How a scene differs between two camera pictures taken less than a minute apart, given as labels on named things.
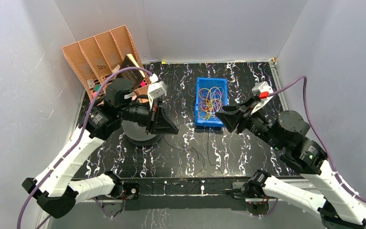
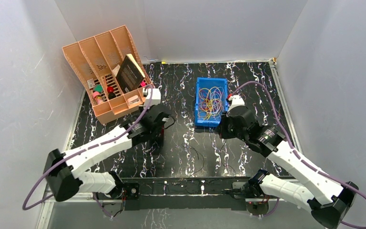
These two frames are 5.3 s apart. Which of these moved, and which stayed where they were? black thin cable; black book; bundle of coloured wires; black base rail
Moved: black thin cable
Stayed: black base rail; black book; bundle of coloured wires
